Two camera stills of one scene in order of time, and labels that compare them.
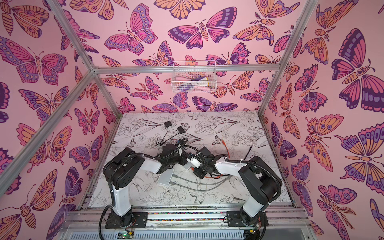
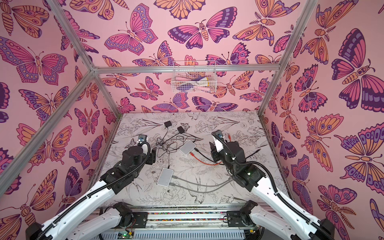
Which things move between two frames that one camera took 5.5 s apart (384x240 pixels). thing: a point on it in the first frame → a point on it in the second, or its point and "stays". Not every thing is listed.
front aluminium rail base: x=290 y=224 stays
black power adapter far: x=168 y=123 stays
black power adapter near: x=180 y=130 stays
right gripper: x=199 y=169 → x=214 y=154
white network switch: x=165 y=177 stays
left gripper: x=183 y=160 → x=151 y=157
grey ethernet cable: x=171 y=183 stays
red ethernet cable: x=220 y=175 → x=191 y=153
